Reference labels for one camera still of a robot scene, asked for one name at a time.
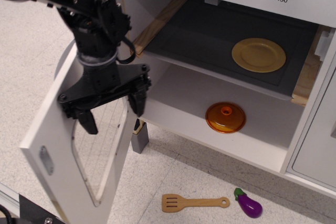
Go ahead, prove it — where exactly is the white oven door with window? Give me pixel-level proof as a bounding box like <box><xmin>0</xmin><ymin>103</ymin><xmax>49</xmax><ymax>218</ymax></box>
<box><xmin>20</xmin><ymin>43</ymin><xmax>138</xmax><ymax>223</ymax></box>

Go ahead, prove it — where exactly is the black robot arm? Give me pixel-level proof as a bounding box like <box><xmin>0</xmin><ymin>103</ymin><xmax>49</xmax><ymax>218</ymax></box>
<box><xmin>9</xmin><ymin>0</ymin><xmax>151</xmax><ymax>134</ymax></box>

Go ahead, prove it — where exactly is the purple toy eggplant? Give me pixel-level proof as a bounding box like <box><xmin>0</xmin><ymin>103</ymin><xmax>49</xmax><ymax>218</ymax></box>
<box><xmin>234</xmin><ymin>188</ymin><xmax>263</xmax><ymax>219</ymax></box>

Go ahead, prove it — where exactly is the white toy kitchen cabinet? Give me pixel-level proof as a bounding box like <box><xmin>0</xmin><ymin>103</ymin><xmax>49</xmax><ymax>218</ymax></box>
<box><xmin>118</xmin><ymin>0</ymin><xmax>335</xmax><ymax>198</ymax></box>

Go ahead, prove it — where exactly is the wooden slotted spatula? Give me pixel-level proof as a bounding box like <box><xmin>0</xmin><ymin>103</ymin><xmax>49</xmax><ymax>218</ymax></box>
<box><xmin>162</xmin><ymin>194</ymin><xmax>230</xmax><ymax>213</ymax></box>

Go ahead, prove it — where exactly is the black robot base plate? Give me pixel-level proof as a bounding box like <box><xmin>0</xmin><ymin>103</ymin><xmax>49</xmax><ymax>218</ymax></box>
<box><xmin>16</xmin><ymin>195</ymin><xmax>65</xmax><ymax>224</ymax></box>

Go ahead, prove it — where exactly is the orange pot lid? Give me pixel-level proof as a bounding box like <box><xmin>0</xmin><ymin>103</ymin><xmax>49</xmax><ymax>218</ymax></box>
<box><xmin>205</xmin><ymin>102</ymin><xmax>246</xmax><ymax>134</ymax></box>

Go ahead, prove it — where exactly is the yellow plastic plate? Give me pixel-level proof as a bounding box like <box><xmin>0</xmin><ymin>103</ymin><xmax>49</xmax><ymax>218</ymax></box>
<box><xmin>232</xmin><ymin>38</ymin><xmax>287</xmax><ymax>73</ymax></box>

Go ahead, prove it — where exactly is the black cable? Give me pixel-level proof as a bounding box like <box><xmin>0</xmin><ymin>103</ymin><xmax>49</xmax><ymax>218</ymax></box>
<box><xmin>0</xmin><ymin>205</ymin><xmax>13</xmax><ymax>224</ymax></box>

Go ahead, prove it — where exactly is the grey cabinet foot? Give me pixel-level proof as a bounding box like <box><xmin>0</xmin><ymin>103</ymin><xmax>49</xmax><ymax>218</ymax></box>
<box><xmin>131</xmin><ymin>119</ymin><xmax>149</xmax><ymax>154</ymax></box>

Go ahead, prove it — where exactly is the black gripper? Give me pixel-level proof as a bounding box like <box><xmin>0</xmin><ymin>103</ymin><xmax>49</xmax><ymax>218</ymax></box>
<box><xmin>58</xmin><ymin>62</ymin><xmax>151</xmax><ymax>134</ymax></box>

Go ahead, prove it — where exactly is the white cupboard door right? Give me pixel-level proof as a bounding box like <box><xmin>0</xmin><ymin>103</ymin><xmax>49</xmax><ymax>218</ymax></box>
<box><xmin>286</xmin><ymin>50</ymin><xmax>336</xmax><ymax>190</ymax></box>

